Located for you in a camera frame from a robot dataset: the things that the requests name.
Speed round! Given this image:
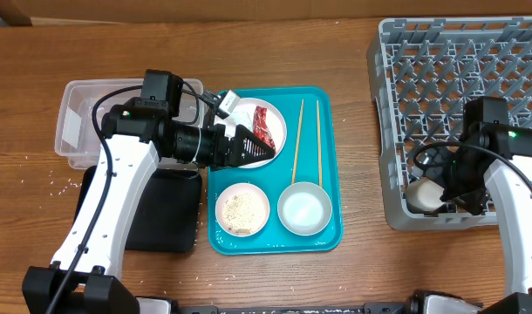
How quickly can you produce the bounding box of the red foil wrapper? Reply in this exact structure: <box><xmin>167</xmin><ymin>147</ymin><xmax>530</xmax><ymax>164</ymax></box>
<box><xmin>253</xmin><ymin>106</ymin><xmax>276</xmax><ymax>149</ymax></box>

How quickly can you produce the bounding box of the white tissue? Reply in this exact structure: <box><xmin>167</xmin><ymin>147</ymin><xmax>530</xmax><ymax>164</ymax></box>
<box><xmin>224</xmin><ymin>111</ymin><xmax>253</xmax><ymax>130</ymax></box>

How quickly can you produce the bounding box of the white cup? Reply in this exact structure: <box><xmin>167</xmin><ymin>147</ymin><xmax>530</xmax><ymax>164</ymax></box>
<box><xmin>404</xmin><ymin>178</ymin><xmax>444</xmax><ymax>214</ymax></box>

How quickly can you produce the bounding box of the pink small bowl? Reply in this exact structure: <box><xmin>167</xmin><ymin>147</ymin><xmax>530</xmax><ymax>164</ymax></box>
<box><xmin>215</xmin><ymin>182</ymin><xmax>270</xmax><ymax>237</ymax></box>

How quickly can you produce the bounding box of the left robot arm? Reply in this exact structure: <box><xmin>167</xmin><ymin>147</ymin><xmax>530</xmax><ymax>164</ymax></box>
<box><xmin>22</xmin><ymin>70</ymin><xmax>275</xmax><ymax>314</ymax></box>

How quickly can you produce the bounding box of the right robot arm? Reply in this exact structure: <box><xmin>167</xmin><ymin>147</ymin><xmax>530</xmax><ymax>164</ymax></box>
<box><xmin>441</xmin><ymin>97</ymin><xmax>532</xmax><ymax>313</ymax></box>

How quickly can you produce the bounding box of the grey dishwasher rack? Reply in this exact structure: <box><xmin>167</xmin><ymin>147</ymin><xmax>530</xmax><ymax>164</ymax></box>
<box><xmin>367</xmin><ymin>17</ymin><xmax>532</xmax><ymax>231</ymax></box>

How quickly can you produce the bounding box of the white round plate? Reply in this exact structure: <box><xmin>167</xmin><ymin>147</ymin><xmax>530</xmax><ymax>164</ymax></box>
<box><xmin>214</xmin><ymin>98</ymin><xmax>287</xmax><ymax>169</ymax></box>

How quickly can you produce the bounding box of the teal plastic tray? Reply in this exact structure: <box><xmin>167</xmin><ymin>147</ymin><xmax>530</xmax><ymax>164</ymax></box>
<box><xmin>208</xmin><ymin>86</ymin><xmax>344</xmax><ymax>256</ymax></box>

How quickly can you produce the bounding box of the left wooden chopstick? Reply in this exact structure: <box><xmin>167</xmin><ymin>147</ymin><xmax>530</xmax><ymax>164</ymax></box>
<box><xmin>291</xmin><ymin>99</ymin><xmax>304</xmax><ymax>185</ymax></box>

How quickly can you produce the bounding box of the wooden chopstick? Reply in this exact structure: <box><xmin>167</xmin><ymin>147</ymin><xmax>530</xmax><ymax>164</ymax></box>
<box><xmin>316</xmin><ymin>100</ymin><xmax>323</xmax><ymax>188</ymax></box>
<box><xmin>291</xmin><ymin>99</ymin><xmax>304</xmax><ymax>185</ymax></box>

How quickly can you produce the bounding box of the right wooden chopstick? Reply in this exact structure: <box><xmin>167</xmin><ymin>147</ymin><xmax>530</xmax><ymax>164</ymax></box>
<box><xmin>316</xmin><ymin>100</ymin><xmax>323</xmax><ymax>188</ymax></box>

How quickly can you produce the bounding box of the grey small bowl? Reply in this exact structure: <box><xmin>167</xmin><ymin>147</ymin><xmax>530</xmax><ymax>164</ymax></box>
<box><xmin>277</xmin><ymin>181</ymin><xmax>332</xmax><ymax>236</ymax></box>

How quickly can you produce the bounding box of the black rectangular tray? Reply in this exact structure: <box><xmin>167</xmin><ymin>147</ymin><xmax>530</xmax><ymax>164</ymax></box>
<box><xmin>73</xmin><ymin>165</ymin><xmax>203</xmax><ymax>254</ymax></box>

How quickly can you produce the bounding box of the clear plastic bin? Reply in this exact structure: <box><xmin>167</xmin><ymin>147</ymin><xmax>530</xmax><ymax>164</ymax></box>
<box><xmin>54</xmin><ymin>78</ymin><xmax>196</xmax><ymax>170</ymax></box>

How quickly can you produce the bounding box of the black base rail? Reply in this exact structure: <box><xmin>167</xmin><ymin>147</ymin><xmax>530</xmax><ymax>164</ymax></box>
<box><xmin>134</xmin><ymin>290</ymin><xmax>485</xmax><ymax>314</ymax></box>

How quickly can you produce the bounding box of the cardboard wall panel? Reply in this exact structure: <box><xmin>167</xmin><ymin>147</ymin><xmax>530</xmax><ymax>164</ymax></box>
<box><xmin>0</xmin><ymin>0</ymin><xmax>532</xmax><ymax>25</ymax></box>

